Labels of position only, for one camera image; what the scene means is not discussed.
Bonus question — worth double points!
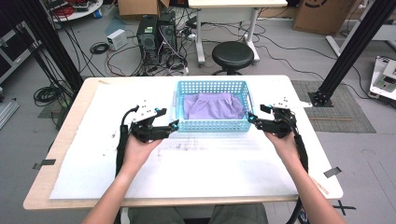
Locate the black computer tower with wires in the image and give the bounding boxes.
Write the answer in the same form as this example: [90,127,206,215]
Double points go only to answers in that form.
[157,10,178,63]

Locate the white desk leg frame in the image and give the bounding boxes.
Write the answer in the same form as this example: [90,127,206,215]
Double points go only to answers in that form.
[324,22,396,59]

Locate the long black floor cable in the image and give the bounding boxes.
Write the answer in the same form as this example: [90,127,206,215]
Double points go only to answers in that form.
[255,32,372,101]

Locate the round white table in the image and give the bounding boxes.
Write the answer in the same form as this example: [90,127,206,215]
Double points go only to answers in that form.
[43,0,105,23]

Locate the white flat device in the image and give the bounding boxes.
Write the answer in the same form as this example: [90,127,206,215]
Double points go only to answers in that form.
[368,55,396,105]

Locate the white desk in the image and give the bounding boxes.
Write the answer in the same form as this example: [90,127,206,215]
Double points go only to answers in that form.
[188,0,289,66]

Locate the light blue plastic basket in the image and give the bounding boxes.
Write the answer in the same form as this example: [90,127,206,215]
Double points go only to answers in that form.
[172,79,255,134]

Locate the black round stool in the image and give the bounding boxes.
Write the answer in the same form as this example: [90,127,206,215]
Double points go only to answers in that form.
[211,40,255,77]

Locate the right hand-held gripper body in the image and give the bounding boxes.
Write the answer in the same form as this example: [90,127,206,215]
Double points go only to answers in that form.
[263,96,313,139]

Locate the purple shorts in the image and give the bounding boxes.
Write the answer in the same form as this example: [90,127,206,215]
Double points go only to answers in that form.
[182,92,247,121]

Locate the right hand-held gripper black cable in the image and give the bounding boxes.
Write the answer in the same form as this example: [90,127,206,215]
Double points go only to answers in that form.
[288,114,310,174]

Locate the black metal stand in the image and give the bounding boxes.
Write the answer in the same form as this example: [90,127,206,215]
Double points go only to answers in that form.
[18,0,84,93]
[307,0,396,108]

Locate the large printed cardboard box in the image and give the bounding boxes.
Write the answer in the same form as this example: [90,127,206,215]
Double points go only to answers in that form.
[292,0,359,35]

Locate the black tape cross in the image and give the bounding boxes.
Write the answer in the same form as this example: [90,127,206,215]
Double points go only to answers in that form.
[332,200,357,217]

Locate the grey floor mat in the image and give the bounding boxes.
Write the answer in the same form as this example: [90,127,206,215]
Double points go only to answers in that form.
[290,79,377,134]

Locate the black cabinet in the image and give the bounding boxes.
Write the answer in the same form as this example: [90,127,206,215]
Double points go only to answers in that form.
[0,21,42,85]

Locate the person's grey-green trousers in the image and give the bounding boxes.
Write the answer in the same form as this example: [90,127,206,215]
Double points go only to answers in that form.
[124,203,269,224]

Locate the large coiled black cable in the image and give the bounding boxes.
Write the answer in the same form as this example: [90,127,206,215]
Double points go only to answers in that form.
[33,85,64,107]

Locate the small open cardboard box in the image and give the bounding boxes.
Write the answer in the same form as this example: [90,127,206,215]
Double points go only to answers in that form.
[117,0,171,17]

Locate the person's right hand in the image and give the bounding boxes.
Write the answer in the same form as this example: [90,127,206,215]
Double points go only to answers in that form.
[264,131,303,172]

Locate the small coiled black cable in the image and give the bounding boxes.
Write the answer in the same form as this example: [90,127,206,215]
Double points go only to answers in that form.
[89,41,111,56]

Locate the person's left hand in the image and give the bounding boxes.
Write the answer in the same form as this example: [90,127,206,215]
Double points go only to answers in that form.
[121,134,163,176]

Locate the wooden ruler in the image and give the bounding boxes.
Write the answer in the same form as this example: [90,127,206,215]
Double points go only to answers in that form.
[312,178,330,196]

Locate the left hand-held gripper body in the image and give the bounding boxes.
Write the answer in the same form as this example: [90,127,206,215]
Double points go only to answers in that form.
[129,100,171,144]

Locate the small white box device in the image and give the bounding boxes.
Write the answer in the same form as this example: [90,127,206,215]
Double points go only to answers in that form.
[106,28,129,51]

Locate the white table sheet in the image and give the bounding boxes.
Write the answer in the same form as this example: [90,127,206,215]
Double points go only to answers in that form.
[49,75,344,201]

